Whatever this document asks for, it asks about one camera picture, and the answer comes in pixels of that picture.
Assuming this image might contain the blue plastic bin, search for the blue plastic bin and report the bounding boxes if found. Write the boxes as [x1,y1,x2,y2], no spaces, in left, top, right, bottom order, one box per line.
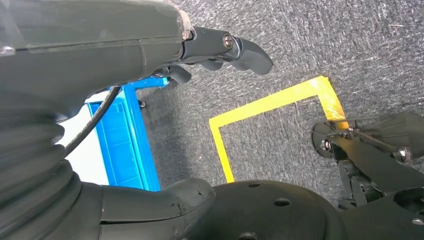
[86,94,162,192]

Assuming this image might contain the ribbed grey left arm sleeve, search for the ribbed grey left arm sleeve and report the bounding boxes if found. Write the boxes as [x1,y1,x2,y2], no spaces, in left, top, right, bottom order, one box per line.
[0,92,83,240]

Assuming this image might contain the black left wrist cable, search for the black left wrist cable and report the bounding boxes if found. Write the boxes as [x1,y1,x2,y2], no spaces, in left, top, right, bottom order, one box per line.
[64,86,122,157]

